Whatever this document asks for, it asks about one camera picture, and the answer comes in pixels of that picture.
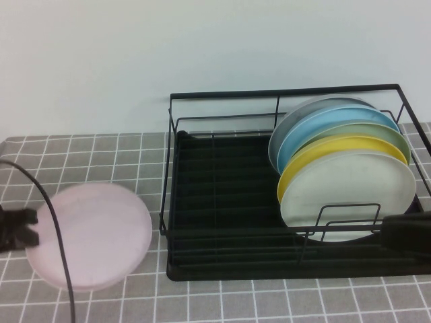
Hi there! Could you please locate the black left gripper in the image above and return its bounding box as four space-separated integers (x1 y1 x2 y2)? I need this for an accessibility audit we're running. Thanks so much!
0 205 41 252

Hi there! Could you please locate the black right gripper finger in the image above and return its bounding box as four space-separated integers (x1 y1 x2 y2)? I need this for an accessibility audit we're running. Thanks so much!
387 234 431 260
380 211 431 236

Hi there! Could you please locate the pink round plate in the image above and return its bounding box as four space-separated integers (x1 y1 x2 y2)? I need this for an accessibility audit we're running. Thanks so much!
25 183 153 291

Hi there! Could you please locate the white round plate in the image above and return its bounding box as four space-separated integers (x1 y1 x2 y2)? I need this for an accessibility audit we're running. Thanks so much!
279 151 418 244

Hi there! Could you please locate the green round plate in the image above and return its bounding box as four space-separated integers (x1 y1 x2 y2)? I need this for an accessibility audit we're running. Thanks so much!
289 122 412 166

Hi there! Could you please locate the yellow round plate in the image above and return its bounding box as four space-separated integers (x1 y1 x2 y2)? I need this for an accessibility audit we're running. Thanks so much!
277 135 409 205

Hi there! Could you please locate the blue round plate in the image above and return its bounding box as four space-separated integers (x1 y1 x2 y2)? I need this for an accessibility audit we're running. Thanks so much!
276 104 401 176

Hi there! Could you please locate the grey round plate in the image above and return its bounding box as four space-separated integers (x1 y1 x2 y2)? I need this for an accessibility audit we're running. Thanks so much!
268 97 378 169

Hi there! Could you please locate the grey checked tablecloth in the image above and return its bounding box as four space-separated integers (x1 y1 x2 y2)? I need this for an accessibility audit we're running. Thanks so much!
0 122 431 323

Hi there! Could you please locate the black plastic drip tray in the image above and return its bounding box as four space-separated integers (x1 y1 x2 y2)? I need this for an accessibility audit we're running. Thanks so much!
166 129 431 281

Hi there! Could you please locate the black camera cable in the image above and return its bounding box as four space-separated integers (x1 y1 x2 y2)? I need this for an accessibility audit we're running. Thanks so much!
0 159 75 323

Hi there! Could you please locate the black wire dish rack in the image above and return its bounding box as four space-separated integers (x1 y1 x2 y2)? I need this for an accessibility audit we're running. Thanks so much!
158 83 431 264

